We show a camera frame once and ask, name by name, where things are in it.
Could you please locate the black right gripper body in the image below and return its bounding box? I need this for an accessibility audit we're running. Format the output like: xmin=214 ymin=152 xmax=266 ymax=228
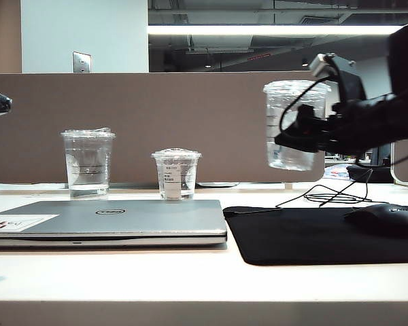
xmin=321 ymin=98 xmax=375 ymax=153

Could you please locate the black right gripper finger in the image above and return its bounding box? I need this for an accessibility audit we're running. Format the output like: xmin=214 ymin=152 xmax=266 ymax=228
xmin=274 ymin=130 xmax=324 ymax=153
xmin=296 ymin=104 xmax=327 ymax=132

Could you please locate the medium clear plastic cup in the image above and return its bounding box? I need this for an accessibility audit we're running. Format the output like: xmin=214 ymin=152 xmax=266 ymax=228
xmin=262 ymin=79 xmax=332 ymax=172

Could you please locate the tall clear cup wrinkled lid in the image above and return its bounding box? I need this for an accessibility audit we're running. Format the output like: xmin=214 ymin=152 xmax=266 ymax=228
xmin=60 ymin=128 xmax=117 ymax=200

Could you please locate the small clear cup white label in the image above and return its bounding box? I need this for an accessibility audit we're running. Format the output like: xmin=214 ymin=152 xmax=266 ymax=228
xmin=150 ymin=147 xmax=203 ymax=201

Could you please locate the silver Dell laptop with sticker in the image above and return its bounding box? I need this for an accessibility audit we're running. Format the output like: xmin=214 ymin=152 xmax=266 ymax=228
xmin=0 ymin=199 xmax=228 ymax=249

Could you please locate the black round pouch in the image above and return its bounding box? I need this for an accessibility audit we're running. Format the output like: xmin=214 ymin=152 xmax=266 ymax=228
xmin=346 ymin=164 xmax=394 ymax=183

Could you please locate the colourful printed paper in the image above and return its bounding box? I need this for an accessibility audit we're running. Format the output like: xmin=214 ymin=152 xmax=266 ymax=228
xmin=324 ymin=164 xmax=351 ymax=179

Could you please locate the grey desk grommet cover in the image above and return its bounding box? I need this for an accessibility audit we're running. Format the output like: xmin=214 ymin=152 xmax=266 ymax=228
xmin=195 ymin=182 xmax=241 ymax=188

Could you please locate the black mouse pad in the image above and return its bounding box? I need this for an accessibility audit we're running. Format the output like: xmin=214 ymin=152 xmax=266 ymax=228
xmin=222 ymin=205 xmax=408 ymax=267

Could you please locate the long white ceiling light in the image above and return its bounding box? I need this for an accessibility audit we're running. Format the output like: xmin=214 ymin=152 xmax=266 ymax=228
xmin=147 ymin=25 xmax=405 ymax=36

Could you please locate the black computer mouse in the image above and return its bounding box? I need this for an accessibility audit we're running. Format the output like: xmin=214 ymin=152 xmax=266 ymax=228
xmin=343 ymin=203 xmax=408 ymax=235

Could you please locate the wide brown fabric desk divider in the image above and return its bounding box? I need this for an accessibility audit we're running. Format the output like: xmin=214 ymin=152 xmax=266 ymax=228
xmin=0 ymin=71 xmax=327 ymax=184

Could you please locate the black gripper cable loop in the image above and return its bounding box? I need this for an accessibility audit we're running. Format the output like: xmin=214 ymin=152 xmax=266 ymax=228
xmin=279 ymin=78 xmax=329 ymax=133

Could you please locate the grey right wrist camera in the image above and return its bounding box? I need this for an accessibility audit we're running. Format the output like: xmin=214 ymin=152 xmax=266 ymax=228
xmin=308 ymin=53 xmax=367 ymax=103

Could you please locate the thin black mouse cable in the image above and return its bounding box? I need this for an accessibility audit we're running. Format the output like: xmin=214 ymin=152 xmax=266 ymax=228
xmin=275 ymin=168 xmax=392 ymax=209

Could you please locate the metal wall switch plate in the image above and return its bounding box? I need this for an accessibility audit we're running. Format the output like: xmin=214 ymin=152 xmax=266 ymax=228
xmin=72 ymin=51 xmax=92 ymax=73

